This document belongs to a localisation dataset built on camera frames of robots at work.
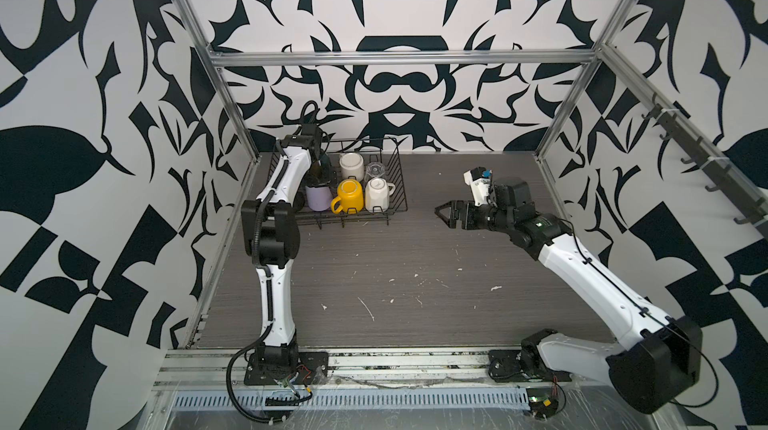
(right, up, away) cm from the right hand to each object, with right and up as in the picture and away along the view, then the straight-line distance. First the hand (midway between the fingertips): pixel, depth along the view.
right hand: (447, 206), depth 77 cm
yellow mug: (-27, +2, +17) cm, 32 cm away
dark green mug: (-36, +11, +26) cm, 45 cm away
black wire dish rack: (-17, +19, +46) cm, 52 cm away
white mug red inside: (-27, +12, +25) cm, 38 cm away
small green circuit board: (+21, -46, -6) cm, 51 cm away
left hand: (-39, +7, +20) cm, 44 cm away
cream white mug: (-18, +2, +16) cm, 25 cm away
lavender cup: (-37, +1, +18) cm, 41 cm away
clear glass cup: (-19, +11, +25) cm, 33 cm away
